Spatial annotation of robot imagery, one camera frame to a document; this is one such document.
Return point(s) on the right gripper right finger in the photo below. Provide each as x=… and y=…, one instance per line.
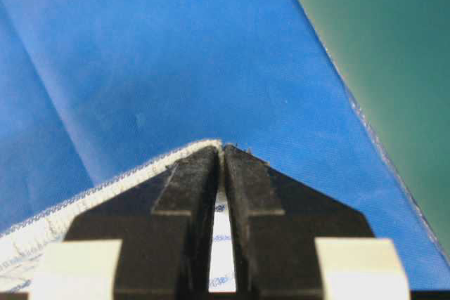
x=275, y=220

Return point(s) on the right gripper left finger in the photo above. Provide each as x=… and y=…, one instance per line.
x=165, y=225

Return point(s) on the blue white striped towel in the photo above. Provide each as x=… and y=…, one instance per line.
x=23, y=243

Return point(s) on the blue table cloth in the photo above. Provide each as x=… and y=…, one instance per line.
x=93, y=88

